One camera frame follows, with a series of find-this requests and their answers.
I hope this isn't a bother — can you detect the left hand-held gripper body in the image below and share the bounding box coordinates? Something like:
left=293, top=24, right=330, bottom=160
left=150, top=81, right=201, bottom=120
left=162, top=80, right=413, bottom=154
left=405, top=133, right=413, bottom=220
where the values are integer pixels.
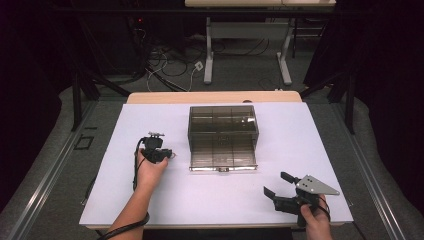
left=139, top=131, right=174, bottom=164

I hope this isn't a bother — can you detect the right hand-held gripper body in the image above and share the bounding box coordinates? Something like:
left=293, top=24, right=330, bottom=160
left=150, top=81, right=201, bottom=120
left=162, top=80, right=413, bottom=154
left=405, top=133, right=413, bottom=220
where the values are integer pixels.
left=273, top=174, right=341, bottom=215

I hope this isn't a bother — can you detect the smoky clear drawer box casing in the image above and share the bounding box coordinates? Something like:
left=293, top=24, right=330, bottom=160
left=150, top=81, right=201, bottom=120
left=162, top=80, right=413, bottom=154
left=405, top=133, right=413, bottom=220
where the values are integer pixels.
left=187, top=105, right=260, bottom=153

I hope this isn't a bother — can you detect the person's left hand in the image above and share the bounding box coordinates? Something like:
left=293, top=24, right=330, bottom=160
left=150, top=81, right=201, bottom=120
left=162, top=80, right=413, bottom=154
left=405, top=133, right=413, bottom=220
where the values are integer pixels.
left=134, top=150, right=169, bottom=193

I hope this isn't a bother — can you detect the person's right hand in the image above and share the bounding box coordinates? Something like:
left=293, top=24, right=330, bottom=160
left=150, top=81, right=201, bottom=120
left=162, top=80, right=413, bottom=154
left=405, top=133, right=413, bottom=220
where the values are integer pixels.
left=299, top=196, right=332, bottom=232

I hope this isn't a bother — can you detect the white table cover sheet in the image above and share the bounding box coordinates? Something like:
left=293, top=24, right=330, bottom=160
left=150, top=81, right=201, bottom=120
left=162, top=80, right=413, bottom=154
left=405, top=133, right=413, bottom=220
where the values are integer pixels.
left=79, top=101, right=354, bottom=226

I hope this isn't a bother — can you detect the black metal stand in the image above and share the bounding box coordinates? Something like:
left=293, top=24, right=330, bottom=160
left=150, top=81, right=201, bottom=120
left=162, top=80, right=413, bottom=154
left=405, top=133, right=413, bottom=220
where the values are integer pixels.
left=299, top=71, right=356, bottom=134
left=70, top=71, right=132, bottom=132

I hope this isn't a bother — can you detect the black equipment cabinet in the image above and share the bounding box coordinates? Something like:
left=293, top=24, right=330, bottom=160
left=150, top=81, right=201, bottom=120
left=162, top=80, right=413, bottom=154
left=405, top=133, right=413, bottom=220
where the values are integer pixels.
left=106, top=13, right=151, bottom=76

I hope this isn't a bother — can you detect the dark curtain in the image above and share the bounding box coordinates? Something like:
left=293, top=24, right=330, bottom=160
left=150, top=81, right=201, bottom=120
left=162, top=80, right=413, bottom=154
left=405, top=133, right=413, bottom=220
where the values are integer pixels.
left=303, top=0, right=424, bottom=214
left=0, top=0, right=74, bottom=209

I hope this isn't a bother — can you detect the white-legged desk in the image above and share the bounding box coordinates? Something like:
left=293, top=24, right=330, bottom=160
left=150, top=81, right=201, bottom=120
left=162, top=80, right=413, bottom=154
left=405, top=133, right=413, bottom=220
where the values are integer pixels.
left=184, top=0, right=337, bottom=86

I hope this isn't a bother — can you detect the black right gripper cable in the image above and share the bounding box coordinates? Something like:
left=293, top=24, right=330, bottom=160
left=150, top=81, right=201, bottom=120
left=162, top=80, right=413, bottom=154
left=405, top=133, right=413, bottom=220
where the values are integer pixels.
left=318, top=194, right=332, bottom=223

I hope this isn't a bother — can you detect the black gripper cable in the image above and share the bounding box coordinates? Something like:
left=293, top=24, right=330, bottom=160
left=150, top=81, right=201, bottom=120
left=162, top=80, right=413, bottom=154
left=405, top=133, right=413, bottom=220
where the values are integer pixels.
left=318, top=194, right=332, bottom=223
left=96, top=137, right=151, bottom=240

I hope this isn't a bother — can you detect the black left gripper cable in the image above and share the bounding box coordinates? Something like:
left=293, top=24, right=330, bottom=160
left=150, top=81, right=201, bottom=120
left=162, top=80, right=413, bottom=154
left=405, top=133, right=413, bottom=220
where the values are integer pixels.
left=96, top=137, right=151, bottom=240

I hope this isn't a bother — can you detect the metal floor rail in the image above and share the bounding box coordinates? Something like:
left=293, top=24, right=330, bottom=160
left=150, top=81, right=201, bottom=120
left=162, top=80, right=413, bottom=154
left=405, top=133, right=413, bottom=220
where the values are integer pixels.
left=6, top=99, right=98, bottom=240
left=329, top=103, right=409, bottom=240

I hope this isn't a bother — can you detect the tangle of black floor cables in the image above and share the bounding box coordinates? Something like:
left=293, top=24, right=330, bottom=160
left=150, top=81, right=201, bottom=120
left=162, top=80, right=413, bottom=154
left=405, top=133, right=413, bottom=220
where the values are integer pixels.
left=133, top=28, right=272, bottom=93

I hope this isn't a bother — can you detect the white floor cable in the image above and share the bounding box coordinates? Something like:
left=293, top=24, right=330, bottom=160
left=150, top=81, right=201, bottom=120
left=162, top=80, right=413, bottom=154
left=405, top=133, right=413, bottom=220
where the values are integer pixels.
left=146, top=49, right=201, bottom=93

